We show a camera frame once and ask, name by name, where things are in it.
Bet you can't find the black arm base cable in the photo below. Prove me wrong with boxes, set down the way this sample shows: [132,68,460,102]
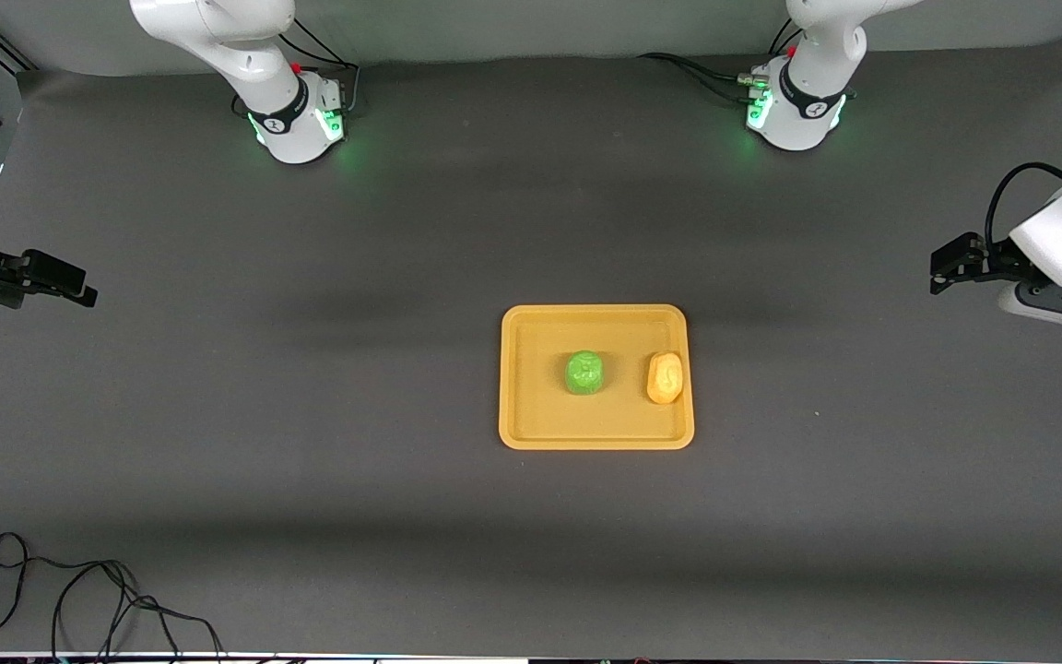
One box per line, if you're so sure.
[231,17,362,121]
[637,18,805,104]

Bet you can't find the green apple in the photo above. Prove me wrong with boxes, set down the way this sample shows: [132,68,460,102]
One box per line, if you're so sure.
[564,350,610,397]

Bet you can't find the black left arm base cable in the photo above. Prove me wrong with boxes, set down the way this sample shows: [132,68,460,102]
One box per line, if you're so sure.
[637,18,805,104]

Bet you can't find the aluminium frame rail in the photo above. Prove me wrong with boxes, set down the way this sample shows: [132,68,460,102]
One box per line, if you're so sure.
[0,14,40,77]

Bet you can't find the yellow potato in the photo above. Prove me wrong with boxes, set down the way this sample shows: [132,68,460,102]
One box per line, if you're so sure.
[645,351,686,406]

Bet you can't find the black right arm base cable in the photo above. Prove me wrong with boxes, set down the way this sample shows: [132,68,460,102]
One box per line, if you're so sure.
[231,17,362,121]

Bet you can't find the dark grey table mat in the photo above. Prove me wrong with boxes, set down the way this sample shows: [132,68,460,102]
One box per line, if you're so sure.
[0,32,1062,661]

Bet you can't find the yellow plastic tray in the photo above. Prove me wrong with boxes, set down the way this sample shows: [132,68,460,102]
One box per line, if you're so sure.
[498,303,696,452]

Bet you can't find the thin black loose cable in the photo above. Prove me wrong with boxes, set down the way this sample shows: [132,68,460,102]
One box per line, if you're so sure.
[0,532,228,661]

